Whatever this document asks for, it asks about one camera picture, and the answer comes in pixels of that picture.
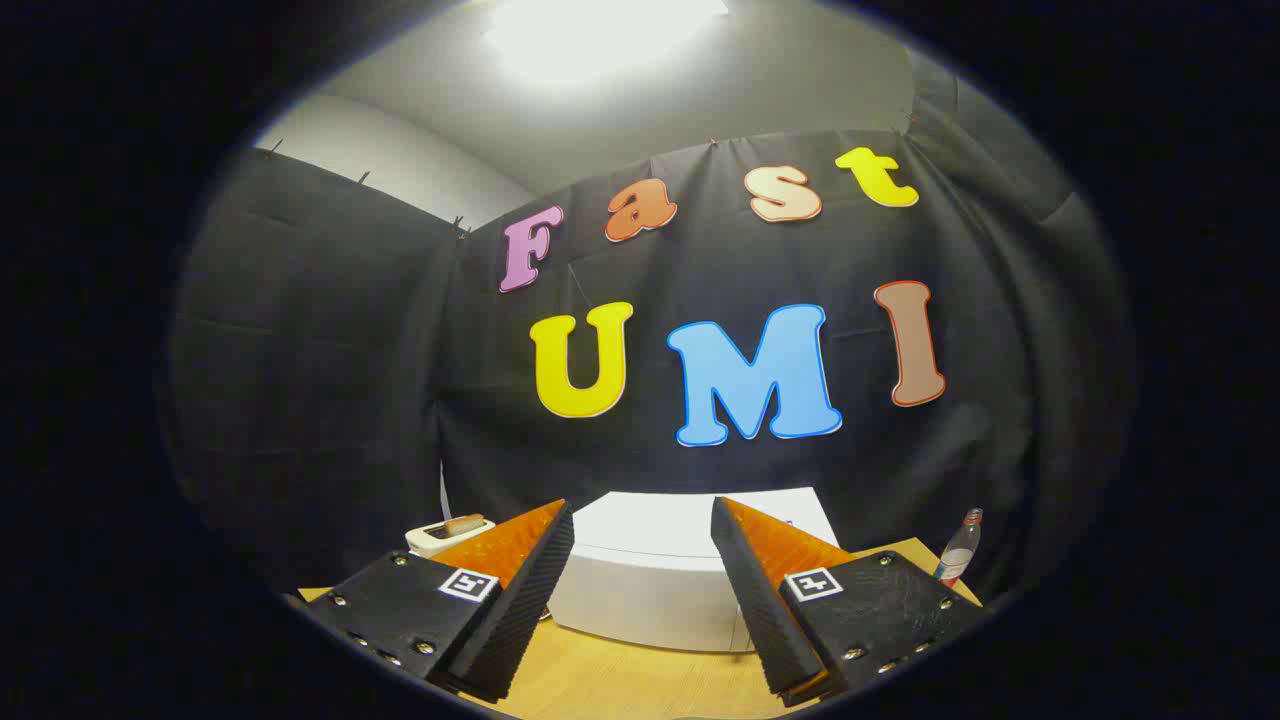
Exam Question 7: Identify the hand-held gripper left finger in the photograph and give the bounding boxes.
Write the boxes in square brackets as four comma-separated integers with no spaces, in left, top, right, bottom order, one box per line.
[290,498,577,704]

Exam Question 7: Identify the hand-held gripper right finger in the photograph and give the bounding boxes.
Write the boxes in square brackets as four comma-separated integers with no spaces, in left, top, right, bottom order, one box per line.
[710,496,993,709]

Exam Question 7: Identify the white microwave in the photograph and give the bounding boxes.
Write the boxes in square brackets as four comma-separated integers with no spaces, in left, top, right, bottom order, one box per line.
[545,487,851,653]

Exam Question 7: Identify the white toaster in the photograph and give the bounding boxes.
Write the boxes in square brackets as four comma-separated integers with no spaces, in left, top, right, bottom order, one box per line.
[405,515,497,559]

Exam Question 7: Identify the clear plastic bottle red label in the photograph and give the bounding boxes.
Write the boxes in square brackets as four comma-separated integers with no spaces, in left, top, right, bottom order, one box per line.
[935,508,984,589]

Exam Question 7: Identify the black backdrop cloth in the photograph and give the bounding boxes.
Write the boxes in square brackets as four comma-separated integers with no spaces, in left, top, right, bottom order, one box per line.
[165,75,1136,601]

